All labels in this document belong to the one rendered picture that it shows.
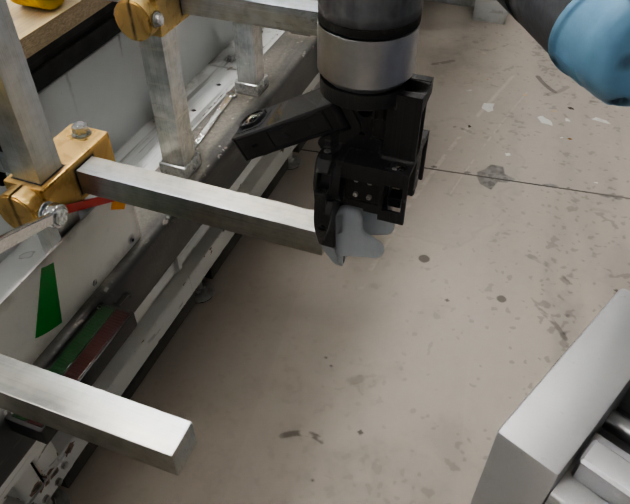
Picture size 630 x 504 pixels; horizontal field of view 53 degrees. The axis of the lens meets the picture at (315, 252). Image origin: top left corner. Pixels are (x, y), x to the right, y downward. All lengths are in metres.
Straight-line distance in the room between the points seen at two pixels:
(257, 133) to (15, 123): 0.24
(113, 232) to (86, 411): 0.34
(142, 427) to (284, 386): 1.05
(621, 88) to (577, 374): 0.15
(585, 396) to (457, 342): 1.30
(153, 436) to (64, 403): 0.08
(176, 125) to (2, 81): 0.32
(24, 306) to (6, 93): 0.22
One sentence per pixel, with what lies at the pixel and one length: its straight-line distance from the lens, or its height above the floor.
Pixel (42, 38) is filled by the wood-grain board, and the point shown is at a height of 0.89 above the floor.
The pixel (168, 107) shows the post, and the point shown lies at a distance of 0.90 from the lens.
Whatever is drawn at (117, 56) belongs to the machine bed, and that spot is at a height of 0.77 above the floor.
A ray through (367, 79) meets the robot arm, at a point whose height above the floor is 1.04.
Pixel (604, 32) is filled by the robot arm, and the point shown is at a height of 1.13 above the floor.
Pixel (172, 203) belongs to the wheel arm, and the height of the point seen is 0.85.
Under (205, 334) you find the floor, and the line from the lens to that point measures 1.65.
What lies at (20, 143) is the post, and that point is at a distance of 0.68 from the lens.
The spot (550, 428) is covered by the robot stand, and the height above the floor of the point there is 0.99.
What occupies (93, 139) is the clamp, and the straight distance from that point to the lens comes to 0.75.
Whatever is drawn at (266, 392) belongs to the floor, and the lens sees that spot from 1.53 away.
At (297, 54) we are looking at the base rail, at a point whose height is 0.70.
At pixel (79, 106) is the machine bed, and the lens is 1.09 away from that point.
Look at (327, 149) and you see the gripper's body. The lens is 0.53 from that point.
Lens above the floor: 1.27
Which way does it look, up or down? 44 degrees down
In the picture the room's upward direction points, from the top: straight up
